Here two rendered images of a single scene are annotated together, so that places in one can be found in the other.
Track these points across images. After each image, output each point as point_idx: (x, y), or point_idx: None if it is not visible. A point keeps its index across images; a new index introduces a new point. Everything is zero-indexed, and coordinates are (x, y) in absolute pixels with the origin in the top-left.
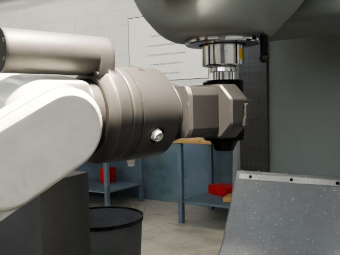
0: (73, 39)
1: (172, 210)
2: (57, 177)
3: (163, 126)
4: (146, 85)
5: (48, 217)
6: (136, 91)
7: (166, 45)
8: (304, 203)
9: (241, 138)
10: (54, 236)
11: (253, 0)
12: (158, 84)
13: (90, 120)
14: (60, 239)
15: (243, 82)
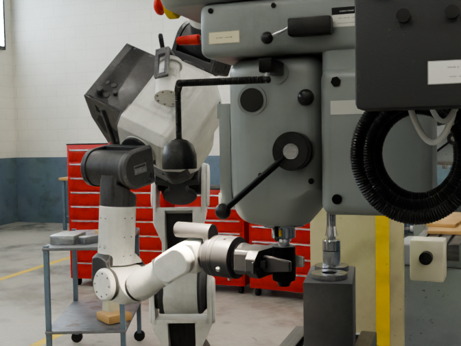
0: (194, 226)
1: None
2: (176, 276)
3: (219, 266)
4: (216, 246)
5: (310, 305)
6: (209, 249)
7: None
8: None
9: (280, 281)
10: (314, 318)
11: (243, 213)
12: (221, 246)
13: (182, 259)
14: (320, 321)
15: (282, 248)
